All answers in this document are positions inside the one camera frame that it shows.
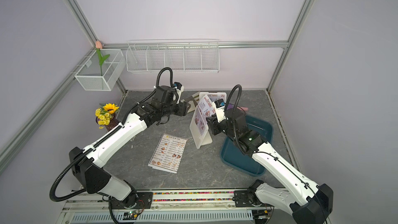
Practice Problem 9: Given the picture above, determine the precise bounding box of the special menu sheet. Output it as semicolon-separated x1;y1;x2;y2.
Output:
194;105;215;135
207;92;227;102

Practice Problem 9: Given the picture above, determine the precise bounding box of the white menu holder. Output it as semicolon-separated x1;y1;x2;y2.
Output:
198;92;227;108
190;107;212;149

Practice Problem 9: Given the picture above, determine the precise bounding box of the dim sum menu sheet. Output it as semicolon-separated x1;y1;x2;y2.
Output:
149;134;188;171

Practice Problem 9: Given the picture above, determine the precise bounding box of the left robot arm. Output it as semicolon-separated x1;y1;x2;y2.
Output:
71;83;189;201

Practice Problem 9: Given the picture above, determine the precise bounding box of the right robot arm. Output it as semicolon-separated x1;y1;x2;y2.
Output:
206;108;333;224

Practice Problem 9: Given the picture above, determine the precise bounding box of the teal plastic tray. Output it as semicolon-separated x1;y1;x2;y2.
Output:
220;115;273;177

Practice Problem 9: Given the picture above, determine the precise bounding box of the yellow sunflower bouquet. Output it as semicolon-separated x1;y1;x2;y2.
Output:
95;103;119;129

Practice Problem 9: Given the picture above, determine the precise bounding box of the small white mesh basket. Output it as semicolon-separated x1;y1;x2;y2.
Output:
75;49;126;91

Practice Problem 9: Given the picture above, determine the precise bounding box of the pink artificial tulip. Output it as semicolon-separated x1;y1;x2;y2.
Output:
95;40;110;76

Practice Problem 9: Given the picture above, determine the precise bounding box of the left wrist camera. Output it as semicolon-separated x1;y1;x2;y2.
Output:
173;82;184;104

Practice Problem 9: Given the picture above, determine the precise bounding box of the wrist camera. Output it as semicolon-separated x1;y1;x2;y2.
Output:
173;82;184;104
212;99;226;123

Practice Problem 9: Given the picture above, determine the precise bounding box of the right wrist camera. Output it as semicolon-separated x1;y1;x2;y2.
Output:
212;99;226;123

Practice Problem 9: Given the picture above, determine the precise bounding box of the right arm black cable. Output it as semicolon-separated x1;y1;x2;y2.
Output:
223;84;330;224

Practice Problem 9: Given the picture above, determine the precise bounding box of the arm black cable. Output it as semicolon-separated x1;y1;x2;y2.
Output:
223;84;330;224
49;67;175;202

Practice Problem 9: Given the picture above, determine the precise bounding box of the long white wire basket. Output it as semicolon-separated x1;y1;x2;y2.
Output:
126;39;220;73

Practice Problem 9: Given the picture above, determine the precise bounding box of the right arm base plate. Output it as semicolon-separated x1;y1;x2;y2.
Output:
232;190;274;208

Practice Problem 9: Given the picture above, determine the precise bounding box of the aluminium front rail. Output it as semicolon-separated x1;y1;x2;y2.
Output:
57;187;294;224

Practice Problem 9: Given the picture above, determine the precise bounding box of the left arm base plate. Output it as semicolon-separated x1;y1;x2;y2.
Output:
110;191;153;209

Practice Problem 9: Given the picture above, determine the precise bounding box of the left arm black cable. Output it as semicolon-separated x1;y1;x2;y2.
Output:
49;67;175;202

